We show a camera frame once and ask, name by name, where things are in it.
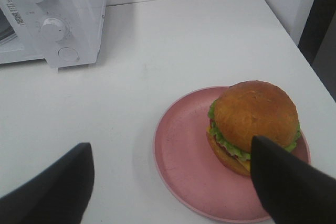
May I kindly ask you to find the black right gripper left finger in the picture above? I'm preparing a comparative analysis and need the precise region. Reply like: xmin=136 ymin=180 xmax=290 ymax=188
xmin=1 ymin=143 xmax=94 ymax=223

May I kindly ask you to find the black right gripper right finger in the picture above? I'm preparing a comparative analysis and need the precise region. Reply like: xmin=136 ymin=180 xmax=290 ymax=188
xmin=250 ymin=135 xmax=335 ymax=223

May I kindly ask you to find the burger with lettuce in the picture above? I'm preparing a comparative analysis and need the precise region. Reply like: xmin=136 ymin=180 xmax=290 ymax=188
xmin=206 ymin=80 xmax=301 ymax=176

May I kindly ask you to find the pink round plate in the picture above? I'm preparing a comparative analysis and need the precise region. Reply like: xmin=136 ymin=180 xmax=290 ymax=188
xmin=153 ymin=86 xmax=312 ymax=222

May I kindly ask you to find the round white door button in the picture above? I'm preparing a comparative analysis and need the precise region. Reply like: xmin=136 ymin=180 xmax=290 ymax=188
xmin=58 ymin=47 xmax=79 ymax=62

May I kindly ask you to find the white microwave oven body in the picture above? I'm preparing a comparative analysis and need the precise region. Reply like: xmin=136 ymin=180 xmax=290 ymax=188
xmin=1 ymin=0 xmax=106 ymax=68

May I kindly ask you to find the white warning label sticker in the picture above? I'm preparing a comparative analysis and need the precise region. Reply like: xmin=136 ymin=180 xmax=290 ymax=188
xmin=1 ymin=0 xmax=25 ymax=27

